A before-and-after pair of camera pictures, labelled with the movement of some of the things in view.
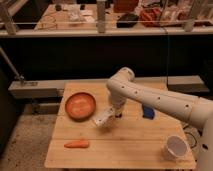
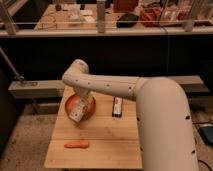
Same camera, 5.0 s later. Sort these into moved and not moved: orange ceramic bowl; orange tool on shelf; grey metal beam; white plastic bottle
Moved: white plastic bottle
Not moved: grey metal beam; orange tool on shelf; orange ceramic bowl
